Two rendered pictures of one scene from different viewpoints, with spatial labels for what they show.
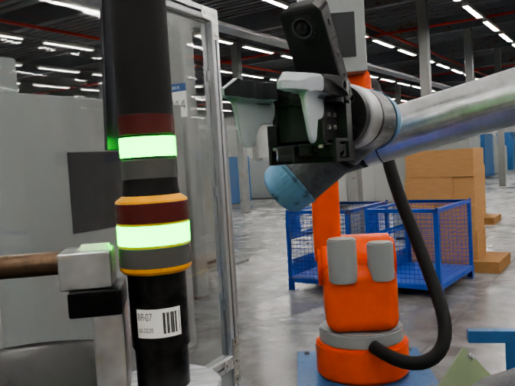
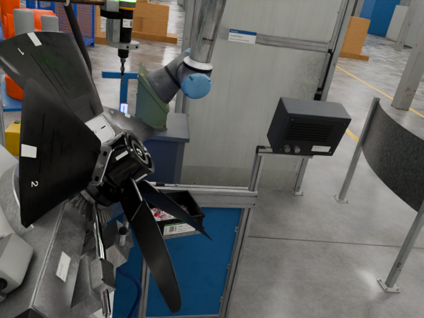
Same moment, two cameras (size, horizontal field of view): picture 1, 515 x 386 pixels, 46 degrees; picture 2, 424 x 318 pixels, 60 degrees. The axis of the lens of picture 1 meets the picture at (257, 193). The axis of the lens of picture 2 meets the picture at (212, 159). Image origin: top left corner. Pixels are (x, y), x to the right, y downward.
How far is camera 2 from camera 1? 0.63 m
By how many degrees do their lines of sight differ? 46
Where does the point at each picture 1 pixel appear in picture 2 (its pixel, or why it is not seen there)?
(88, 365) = (67, 40)
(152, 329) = (127, 24)
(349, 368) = not seen: hidden behind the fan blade
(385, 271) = not seen: hidden behind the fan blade
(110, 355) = (117, 30)
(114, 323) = (118, 21)
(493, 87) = not seen: outside the picture
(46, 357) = (53, 36)
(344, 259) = (26, 24)
